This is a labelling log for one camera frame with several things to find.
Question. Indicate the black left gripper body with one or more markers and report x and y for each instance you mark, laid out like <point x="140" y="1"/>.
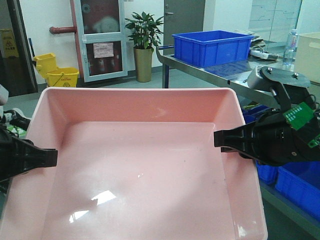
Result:
<point x="11" y="155"/>

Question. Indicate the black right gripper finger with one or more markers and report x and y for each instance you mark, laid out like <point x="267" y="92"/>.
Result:
<point x="240" y="139"/>

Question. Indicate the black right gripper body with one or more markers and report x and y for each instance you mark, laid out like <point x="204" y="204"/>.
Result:
<point x="277" y="143"/>

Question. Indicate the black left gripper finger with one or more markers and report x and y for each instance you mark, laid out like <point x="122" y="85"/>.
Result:
<point x="28" y="156"/>

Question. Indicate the pink plastic bin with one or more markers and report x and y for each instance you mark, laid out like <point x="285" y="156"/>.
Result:
<point x="135" y="164"/>

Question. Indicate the cream plastic bin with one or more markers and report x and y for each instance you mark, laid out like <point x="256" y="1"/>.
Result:
<point x="307" y="59"/>

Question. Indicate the blue crate under table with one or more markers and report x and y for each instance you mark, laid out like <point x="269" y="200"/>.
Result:
<point x="299" y="182"/>

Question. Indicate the stainless steel table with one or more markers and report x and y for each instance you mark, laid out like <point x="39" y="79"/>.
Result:
<point x="229" y="75"/>

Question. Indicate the yellow mop bucket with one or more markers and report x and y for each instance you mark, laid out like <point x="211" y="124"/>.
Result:
<point x="54" y="76"/>

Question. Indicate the clear water bottle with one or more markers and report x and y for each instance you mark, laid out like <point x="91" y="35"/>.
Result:
<point x="290" y="47"/>

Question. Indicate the blue plastic crate on table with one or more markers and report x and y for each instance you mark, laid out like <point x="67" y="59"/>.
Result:
<point x="210" y="48"/>

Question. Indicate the yellow wet floor sign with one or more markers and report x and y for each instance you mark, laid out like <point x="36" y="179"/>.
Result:
<point x="9" y="44"/>

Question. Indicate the grey door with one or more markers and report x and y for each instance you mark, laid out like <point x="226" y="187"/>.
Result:
<point x="182" y="16"/>

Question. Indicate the potted plant gold pot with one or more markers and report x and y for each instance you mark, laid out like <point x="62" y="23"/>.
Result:
<point x="145" y="34"/>

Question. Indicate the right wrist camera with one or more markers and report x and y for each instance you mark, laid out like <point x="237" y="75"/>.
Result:
<point x="264" y="77"/>

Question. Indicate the fire hose cabinet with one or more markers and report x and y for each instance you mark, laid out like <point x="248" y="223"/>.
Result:
<point x="100" y="39"/>

